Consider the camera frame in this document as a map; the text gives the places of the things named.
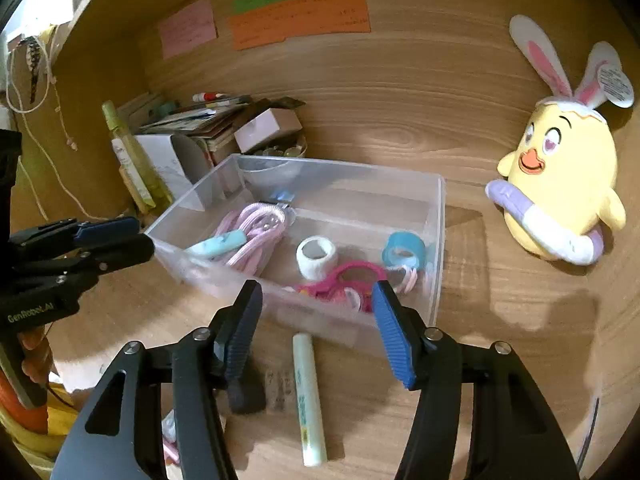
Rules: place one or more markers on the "red and white marker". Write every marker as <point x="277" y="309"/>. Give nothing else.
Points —
<point x="207" y="96"/>

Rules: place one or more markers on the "white bandage roll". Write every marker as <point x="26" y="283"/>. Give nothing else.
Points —
<point x="315" y="269"/>

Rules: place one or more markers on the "small pink box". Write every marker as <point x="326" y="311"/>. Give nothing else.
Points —
<point x="260" y="130"/>

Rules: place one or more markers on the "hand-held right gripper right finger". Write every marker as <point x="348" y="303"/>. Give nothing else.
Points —
<point x="392" y="340"/>

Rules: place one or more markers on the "beige slim tube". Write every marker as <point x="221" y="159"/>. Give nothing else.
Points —
<point x="134" y="191"/>

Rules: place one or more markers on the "spotted hair clip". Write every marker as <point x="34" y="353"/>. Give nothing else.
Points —
<point x="32" y="70"/>

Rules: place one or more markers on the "clear bowl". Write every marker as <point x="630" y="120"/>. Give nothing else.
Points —
<point x="280" y="152"/>

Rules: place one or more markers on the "person's left hand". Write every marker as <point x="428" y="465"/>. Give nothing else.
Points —
<point x="36" y="360"/>

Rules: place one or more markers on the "pink scissors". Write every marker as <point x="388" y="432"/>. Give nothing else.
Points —
<point x="320" y="290"/>

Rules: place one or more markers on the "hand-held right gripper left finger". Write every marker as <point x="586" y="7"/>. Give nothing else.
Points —
<point x="240" y="345"/>

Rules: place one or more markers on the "blue binder clip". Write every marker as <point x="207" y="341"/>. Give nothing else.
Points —
<point x="282" y="198"/>

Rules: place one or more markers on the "clear plastic storage box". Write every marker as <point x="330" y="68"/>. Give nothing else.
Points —
<point x="350" y="200"/>

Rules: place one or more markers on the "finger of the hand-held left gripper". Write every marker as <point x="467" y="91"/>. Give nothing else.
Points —
<point x="125" y="255"/>
<point x="107" y="230"/>

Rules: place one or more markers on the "yellow chick plush toy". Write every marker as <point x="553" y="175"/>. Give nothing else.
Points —
<point x="570" y="175"/>

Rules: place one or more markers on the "white paper carton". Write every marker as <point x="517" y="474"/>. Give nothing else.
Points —
<point x="160" y="160"/>

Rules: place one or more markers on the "yellow green spray bottle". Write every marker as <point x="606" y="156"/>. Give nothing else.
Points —
<point x="132" y="160"/>

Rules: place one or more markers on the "blue tape roll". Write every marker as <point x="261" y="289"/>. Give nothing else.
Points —
<point x="420" y="250"/>

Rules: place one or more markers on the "pale green tube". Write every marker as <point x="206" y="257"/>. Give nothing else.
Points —
<point x="308" y="400"/>

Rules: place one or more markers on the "stack of books and papers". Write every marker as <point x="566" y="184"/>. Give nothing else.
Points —
<point x="200" y="119"/>

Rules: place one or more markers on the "mint correction tape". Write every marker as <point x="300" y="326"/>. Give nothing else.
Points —
<point x="215" y="246"/>

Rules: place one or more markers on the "orange paper note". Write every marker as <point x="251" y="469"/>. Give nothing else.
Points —
<point x="300" y="20"/>

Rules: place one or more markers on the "pink paper note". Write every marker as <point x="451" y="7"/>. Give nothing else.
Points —
<point x="187" y="27"/>

